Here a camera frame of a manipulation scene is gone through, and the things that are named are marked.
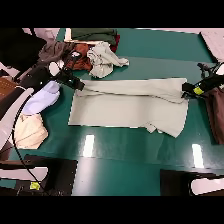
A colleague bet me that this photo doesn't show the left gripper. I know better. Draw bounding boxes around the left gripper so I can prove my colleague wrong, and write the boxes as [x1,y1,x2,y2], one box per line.
[55,68,86,91]

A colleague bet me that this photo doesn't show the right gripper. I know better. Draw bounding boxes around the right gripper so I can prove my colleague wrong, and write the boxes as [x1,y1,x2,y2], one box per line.
[181,77,215,100]

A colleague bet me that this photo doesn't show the beige shirt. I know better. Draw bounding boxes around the beige shirt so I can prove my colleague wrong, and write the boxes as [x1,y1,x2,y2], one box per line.
[67,77,190,139]

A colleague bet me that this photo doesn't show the rust orange garment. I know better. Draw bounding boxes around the rust orange garment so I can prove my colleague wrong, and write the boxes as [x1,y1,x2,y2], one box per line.
[63,43,93,72]

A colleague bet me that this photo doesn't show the brown garment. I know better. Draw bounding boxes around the brown garment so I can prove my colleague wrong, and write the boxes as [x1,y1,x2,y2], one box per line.
[202,85,224,145]

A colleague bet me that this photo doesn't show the grey garment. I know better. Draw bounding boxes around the grey garment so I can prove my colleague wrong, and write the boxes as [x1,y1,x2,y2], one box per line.
[37,41,76,65]

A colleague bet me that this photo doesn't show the lavender garment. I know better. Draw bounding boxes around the lavender garment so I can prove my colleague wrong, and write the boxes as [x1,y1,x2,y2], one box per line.
[21,79,62,116]

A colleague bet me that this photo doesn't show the white garment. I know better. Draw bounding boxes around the white garment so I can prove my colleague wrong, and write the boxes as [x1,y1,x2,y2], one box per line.
[87,41,130,80]

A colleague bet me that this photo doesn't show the dark green garment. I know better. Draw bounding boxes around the dark green garment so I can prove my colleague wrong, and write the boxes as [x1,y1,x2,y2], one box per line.
[70,28,118,45]

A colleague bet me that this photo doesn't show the dark red garment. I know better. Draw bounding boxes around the dark red garment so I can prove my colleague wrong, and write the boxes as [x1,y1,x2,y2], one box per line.
[110,33,121,53]

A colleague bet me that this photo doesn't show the black garment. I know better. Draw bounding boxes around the black garment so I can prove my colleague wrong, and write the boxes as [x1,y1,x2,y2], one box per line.
[0,28,48,73]

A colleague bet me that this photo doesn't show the cream garment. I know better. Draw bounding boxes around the cream garment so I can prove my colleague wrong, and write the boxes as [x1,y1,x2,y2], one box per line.
[12,112,50,150]

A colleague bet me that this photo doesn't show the black cable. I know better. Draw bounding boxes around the black cable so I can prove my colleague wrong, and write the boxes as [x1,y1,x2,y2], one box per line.
[11,98,48,194]

